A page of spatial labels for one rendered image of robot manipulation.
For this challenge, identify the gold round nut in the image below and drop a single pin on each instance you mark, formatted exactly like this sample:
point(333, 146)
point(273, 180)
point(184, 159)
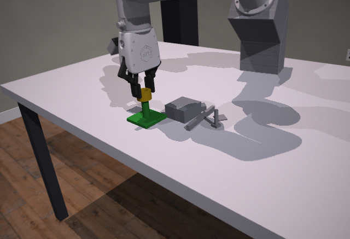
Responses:
point(146, 95)

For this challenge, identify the green peg on square base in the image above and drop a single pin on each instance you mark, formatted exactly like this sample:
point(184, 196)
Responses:
point(147, 117)

